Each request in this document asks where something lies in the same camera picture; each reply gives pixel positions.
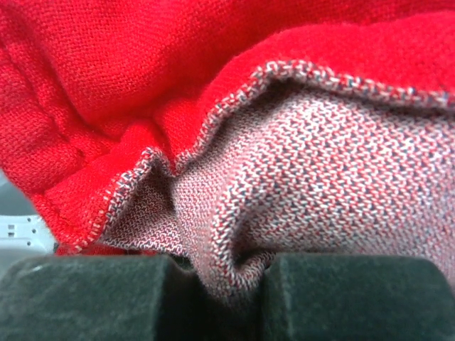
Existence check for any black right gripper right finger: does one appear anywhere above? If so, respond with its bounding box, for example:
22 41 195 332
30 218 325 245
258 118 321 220
260 254 454 341

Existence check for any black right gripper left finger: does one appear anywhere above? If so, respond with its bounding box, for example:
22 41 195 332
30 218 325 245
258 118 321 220
1 256 212 340

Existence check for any red patterned pillowcase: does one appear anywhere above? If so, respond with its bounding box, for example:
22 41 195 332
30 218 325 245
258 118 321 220
1 1 454 305

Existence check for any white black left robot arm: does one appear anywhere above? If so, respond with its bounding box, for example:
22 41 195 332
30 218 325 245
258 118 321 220
1 172 55 254

